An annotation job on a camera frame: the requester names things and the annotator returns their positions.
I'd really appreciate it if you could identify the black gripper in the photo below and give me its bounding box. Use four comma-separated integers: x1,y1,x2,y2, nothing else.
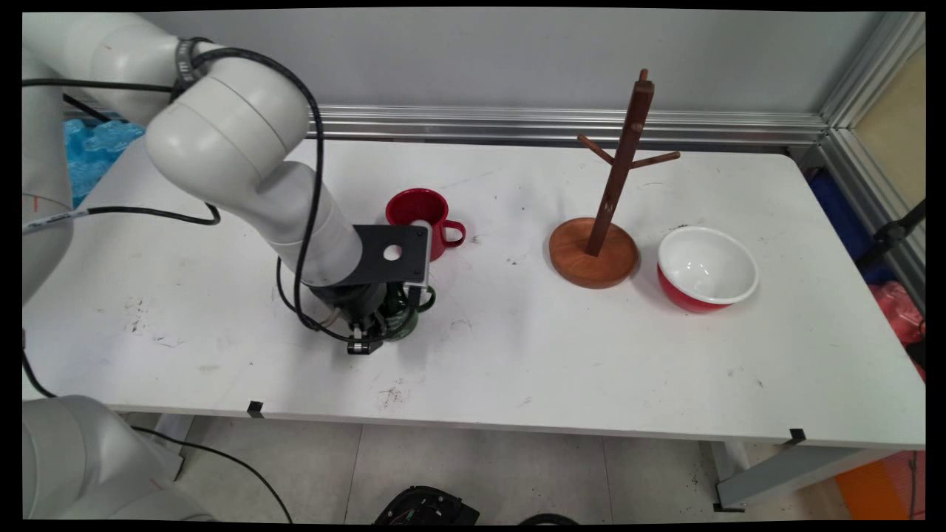
309,283,412,356

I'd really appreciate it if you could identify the green ceramic mug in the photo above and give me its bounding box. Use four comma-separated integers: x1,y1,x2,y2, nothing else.
378,284,438,343

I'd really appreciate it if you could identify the red ceramic mug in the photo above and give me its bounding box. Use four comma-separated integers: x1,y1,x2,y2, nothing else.
385,188,467,262

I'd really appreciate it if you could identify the brown wooden mug tree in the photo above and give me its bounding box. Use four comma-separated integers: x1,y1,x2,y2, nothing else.
548,69,681,290

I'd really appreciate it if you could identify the grey metal table leg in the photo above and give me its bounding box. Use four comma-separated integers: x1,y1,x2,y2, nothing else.
712,441,899,513
152,414,197,481

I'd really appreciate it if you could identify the red bowl with white inside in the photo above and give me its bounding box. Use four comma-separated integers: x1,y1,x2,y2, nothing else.
657,225,760,314

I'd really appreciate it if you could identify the blue bubble wrap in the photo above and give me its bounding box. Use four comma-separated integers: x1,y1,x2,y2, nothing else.
63,118,146,210

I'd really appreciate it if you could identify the black tripod stand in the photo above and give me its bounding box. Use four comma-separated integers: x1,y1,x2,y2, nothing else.
856,198,926,273

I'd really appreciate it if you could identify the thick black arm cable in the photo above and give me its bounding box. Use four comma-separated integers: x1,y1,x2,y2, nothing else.
170,46,385,348

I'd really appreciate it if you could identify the black electronics box with wires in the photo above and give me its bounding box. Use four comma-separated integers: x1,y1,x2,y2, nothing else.
372,485,481,526

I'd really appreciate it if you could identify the black floor cable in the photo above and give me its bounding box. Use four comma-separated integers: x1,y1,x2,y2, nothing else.
22,347,294,524

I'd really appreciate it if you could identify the long aluminium frame rail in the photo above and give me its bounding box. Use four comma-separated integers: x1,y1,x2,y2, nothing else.
63,92,830,147

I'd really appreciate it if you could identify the black cable with white label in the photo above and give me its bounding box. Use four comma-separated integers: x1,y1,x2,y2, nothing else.
22,203,222,236

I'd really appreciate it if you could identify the grey velcro strap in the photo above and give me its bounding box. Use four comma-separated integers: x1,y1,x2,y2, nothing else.
174,38,204,83

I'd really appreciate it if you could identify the aluminium side frame rail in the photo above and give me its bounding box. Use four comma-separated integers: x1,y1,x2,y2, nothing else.
817,127,926,315

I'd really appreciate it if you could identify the slanted aluminium corner post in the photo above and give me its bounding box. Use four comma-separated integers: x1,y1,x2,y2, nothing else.
819,11,926,130

